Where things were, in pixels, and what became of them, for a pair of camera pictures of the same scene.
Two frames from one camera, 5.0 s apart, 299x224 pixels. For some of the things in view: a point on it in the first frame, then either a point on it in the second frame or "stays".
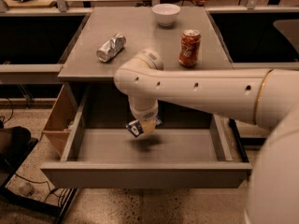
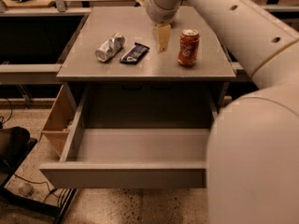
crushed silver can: [111, 48] stays
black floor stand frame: [30, 202] stays
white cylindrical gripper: [144, 114] -> [156, 12]
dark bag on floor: [13, 141] stays
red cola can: [190, 48] stays
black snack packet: [135, 128] -> [135, 54]
